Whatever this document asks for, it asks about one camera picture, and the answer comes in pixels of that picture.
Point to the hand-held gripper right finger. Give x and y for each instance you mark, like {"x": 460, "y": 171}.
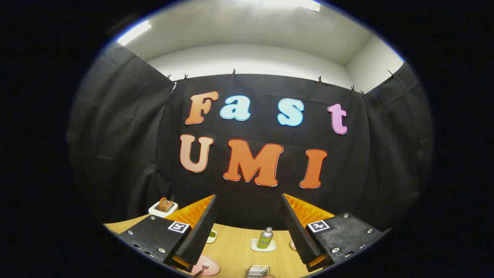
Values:
{"x": 297, "y": 227}

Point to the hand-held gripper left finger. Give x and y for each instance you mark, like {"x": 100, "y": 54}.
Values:
{"x": 200, "y": 231}

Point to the white divided dish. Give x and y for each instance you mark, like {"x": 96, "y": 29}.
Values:
{"x": 211, "y": 238}

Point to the white oval plate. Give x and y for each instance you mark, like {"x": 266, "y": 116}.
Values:
{"x": 293, "y": 245}

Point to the green label metal bottle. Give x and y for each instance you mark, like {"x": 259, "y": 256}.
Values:
{"x": 265, "y": 239}

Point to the pink plate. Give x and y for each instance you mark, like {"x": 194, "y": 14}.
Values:
{"x": 213, "y": 267}

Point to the toast slice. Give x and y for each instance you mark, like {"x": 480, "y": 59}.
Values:
{"x": 169, "y": 206}
{"x": 163, "y": 203}

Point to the white square coaster tray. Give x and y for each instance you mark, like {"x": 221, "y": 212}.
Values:
{"x": 254, "y": 246}

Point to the white toaster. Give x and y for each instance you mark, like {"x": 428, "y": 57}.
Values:
{"x": 159, "y": 209}

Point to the row of black cloth clips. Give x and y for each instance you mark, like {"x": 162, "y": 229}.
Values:
{"x": 319, "y": 80}

